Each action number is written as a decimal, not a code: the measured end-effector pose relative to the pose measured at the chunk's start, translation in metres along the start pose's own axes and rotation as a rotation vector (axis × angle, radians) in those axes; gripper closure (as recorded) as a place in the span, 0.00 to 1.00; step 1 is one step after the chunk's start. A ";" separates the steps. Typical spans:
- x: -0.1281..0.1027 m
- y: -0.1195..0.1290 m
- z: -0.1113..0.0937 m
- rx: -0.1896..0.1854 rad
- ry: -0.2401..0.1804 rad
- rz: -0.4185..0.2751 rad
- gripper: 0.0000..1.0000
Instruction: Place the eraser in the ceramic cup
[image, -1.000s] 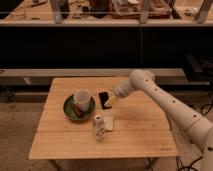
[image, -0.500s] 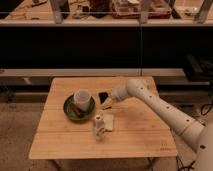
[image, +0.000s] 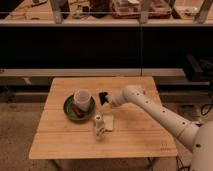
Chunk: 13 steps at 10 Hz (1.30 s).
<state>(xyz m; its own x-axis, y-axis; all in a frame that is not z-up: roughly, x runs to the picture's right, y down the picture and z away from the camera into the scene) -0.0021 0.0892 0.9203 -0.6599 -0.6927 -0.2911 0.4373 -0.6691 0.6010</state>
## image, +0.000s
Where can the white ceramic cup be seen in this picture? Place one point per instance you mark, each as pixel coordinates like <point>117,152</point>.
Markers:
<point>82,99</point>

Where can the black box on right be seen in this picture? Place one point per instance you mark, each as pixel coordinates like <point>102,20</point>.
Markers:
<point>198,69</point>

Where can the black rectangular eraser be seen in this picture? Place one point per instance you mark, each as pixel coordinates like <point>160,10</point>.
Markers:
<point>103,97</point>

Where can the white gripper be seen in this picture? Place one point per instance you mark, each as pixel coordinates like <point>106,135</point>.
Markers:
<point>115,99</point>

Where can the wooden shelf with clutter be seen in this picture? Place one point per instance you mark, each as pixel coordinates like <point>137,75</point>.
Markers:
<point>112,13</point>

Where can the green round plate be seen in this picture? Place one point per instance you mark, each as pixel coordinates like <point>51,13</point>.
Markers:
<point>72,115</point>

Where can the small white bottle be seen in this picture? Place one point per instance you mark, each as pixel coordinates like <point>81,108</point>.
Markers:
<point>99,127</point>

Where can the brown object on plate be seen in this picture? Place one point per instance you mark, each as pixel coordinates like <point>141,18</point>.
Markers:
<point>77,111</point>

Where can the white folded cloth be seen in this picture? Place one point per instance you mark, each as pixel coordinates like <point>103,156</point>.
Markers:
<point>109,122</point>

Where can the wooden table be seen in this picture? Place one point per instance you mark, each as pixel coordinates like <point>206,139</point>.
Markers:
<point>135,133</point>

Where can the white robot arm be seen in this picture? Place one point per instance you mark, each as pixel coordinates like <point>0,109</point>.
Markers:
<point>197,139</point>

